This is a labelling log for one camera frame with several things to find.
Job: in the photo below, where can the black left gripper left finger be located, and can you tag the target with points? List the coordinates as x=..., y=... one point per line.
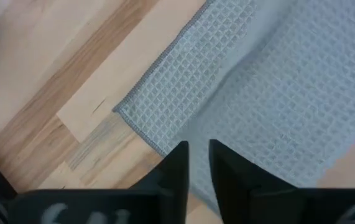
x=152, y=205

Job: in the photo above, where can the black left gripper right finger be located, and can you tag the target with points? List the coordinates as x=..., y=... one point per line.
x=258, y=202

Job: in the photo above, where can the grey waffle-weave towel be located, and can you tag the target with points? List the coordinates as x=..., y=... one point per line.
x=258, y=93

